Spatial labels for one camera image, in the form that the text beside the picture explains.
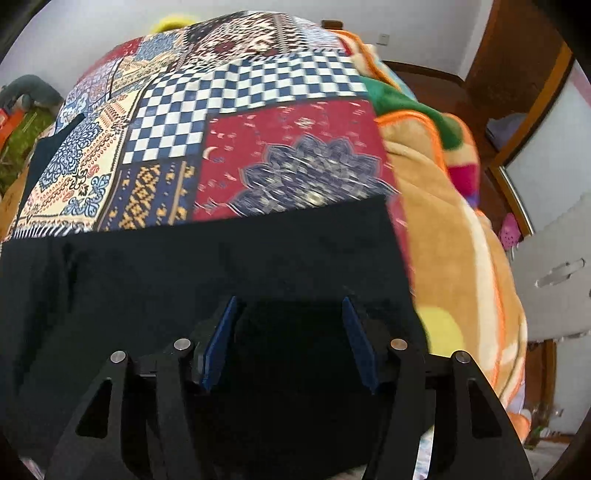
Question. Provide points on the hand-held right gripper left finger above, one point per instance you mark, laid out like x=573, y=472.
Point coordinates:
x=220, y=344

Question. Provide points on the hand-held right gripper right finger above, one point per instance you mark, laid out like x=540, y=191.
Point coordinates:
x=358, y=344

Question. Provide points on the black pants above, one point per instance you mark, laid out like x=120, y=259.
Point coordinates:
x=138, y=286

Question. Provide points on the orange fleece blanket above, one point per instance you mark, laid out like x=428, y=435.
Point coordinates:
x=452, y=258

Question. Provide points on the pink shoe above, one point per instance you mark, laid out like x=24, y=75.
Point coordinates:
x=510, y=230

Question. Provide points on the grey cardboard box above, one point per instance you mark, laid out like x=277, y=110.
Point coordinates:
x=554, y=304

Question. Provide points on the patchwork printed blanket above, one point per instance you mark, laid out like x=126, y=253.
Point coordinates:
x=295, y=138

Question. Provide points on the wooden wardrobe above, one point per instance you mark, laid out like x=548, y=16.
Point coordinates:
x=545, y=152

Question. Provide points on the orange box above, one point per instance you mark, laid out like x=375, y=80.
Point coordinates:
x=11, y=122

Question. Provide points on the grey plush pillow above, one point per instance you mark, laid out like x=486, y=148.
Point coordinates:
x=32, y=87

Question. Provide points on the wooden door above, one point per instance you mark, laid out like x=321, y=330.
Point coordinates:
x=512, y=50

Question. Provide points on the white wall socket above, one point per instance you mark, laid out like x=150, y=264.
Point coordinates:
x=382, y=38

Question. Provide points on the wooden bed post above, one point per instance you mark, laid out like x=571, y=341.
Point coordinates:
x=328, y=24

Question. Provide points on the yellow curved bed frame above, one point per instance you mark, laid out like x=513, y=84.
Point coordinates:
x=171, y=22

